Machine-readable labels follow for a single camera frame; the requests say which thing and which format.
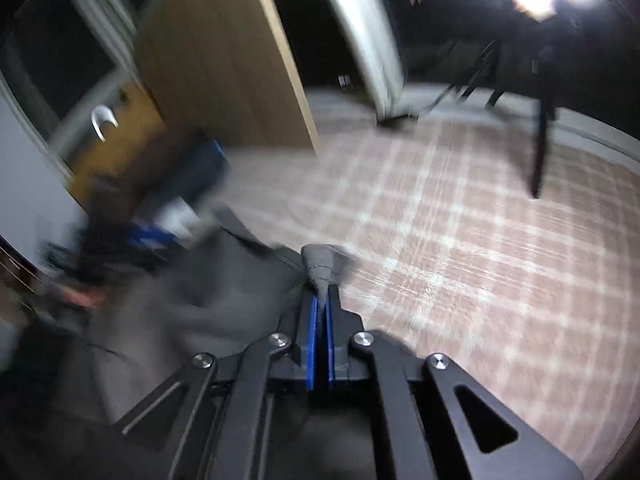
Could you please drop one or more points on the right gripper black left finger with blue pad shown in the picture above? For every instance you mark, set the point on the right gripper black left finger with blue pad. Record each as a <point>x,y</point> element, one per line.
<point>212,419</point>

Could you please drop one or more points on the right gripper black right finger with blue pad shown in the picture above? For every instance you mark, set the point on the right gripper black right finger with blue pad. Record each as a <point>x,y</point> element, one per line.
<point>431,419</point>

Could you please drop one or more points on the dark grey trousers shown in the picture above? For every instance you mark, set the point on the dark grey trousers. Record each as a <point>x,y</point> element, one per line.
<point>227,290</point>

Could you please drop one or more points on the pink plaid bed sheet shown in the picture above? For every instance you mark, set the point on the pink plaid bed sheet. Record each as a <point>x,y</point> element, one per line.
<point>538,298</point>

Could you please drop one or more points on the light wooden headboard panel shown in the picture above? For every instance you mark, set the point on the light wooden headboard panel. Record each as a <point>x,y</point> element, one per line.
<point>225,66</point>

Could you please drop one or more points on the white window frame post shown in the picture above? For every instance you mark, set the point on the white window frame post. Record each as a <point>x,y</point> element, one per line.
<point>366,28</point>

